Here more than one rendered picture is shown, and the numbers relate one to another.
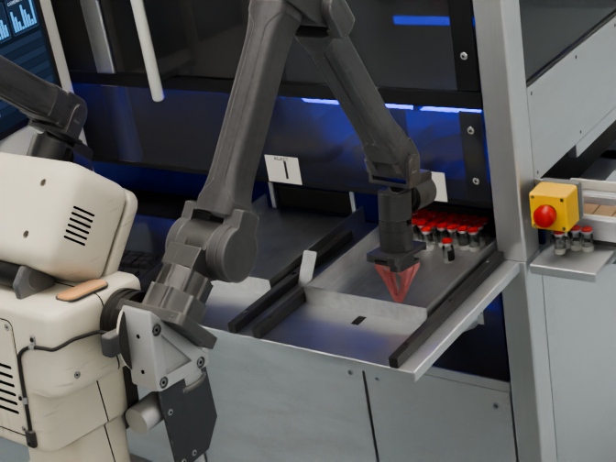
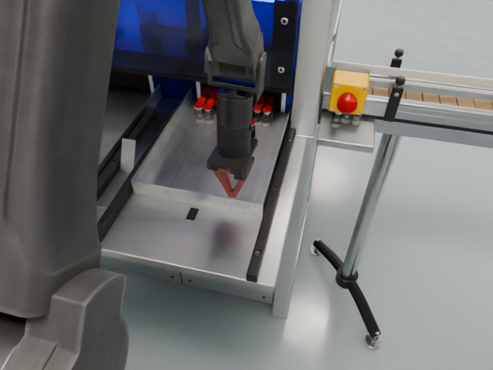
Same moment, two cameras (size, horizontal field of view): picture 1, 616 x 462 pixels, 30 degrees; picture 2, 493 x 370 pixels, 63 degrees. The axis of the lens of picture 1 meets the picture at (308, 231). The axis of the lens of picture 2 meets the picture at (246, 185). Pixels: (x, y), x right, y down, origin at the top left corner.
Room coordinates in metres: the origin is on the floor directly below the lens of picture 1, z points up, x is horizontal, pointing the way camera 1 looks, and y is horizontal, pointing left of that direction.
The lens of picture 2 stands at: (1.30, 0.05, 1.45)
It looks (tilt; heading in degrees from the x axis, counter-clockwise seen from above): 45 degrees down; 335
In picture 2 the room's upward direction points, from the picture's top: straight up
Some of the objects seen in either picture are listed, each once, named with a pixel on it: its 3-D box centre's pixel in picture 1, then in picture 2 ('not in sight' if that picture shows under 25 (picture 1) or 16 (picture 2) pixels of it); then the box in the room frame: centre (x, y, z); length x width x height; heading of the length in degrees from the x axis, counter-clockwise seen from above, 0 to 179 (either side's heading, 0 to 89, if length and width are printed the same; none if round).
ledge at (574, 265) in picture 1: (577, 257); (346, 128); (1.91, -0.49, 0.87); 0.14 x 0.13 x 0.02; 142
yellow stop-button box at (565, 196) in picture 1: (555, 204); (348, 90); (1.88, -0.45, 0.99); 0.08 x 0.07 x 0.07; 142
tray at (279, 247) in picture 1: (268, 240); (81, 121); (2.16, 0.08, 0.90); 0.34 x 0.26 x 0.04; 142
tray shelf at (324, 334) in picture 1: (319, 280); (137, 161); (2.00, -0.01, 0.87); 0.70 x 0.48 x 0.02; 52
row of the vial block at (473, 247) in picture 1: (437, 235); (234, 112); (2.03, -0.25, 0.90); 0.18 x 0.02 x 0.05; 51
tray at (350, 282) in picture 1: (411, 263); (221, 143); (1.95, -0.18, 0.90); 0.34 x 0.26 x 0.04; 142
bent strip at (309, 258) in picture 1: (292, 280); (117, 172); (1.94, 0.04, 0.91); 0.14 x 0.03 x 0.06; 142
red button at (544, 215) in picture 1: (545, 214); (347, 102); (1.85, -0.42, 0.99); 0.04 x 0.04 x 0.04; 52
